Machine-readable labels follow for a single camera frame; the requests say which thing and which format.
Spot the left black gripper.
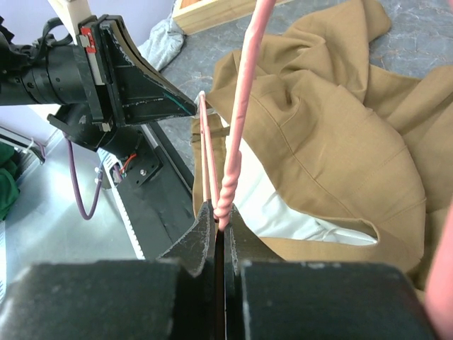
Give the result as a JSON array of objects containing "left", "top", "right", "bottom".
[{"left": 1, "top": 16, "right": 197, "bottom": 152}]

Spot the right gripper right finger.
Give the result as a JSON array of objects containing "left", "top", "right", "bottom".
[{"left": 224, "top": 207, "right": 282, "bottom": 339}]

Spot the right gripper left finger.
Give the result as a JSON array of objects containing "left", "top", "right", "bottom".
[{"left": 160, "top": 201, "right": 216, "bottom": 339}]

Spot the tan skirt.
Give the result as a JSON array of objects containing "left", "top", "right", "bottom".
[{"left": 190, "top": 0, "right": 453, "bottom": 305}]

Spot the pink wire hanger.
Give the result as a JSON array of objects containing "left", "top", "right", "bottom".
[{"left": 197, "top": 0, "right": 453, "bottom": 339}]

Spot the grey cloth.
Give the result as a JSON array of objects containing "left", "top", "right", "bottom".
[{"left": 138, "top": 16, "right": 185, "bottom": 71}]

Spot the wooden clothes rack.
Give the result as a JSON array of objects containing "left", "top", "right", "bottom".
[{"left": 47, "top": 0, "right": 294, "bottom": 36}]

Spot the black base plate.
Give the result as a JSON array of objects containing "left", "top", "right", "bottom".
[{"left": 117, "top": 123, "right": 195, "bottom": 260}]

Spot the slotted cable duct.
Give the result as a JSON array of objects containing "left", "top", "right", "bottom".
[{"left": 96, "top": 149, "right": 145, "bottom": 260}]

